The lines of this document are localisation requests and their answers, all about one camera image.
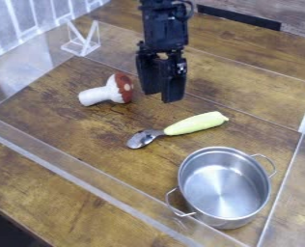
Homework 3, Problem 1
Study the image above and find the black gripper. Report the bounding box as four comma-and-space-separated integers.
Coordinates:
135, 0, 190, 103

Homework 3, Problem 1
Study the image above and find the toy mushroom red cap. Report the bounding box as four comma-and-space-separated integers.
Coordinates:
78, 72, 134, 107

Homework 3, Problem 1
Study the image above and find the clear acrylic triangle stand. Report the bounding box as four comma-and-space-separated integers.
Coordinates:
60, 20, 100, 57

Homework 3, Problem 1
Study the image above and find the black bar on table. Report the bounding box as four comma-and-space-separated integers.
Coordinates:
196, 4, 282, 31

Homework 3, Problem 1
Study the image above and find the stainless steel pot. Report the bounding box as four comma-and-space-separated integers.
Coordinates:
166, 147, 278, 230

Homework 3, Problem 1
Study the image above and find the clear acrylic front barrier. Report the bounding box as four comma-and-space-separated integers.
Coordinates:
0, 121, 248, 247

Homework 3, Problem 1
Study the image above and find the black cable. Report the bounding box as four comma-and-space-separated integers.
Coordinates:
175, 0, 196, 22

